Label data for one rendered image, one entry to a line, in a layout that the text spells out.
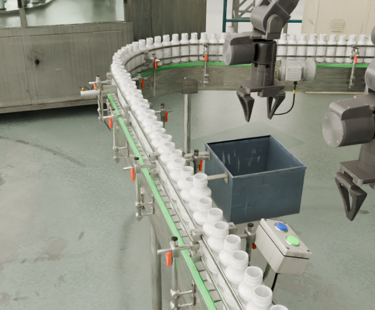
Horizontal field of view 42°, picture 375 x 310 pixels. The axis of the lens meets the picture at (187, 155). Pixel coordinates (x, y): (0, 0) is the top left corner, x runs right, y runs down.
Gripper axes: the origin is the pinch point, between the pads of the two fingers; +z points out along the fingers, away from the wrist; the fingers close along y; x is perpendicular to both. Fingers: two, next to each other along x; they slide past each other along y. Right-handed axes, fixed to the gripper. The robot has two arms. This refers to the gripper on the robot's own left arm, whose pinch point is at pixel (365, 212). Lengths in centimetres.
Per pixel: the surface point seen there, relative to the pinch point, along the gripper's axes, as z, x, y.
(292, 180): 46, 86, 37
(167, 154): 22, 75, -17
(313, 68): 33, 183, 100
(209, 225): 22.8, 34.7, -16.5
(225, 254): 23.2, 23.1, -16.6
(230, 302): 31.1, 16.2, -17.6
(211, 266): 30.3, 28.1, -17.8
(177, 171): 22, 63, -17
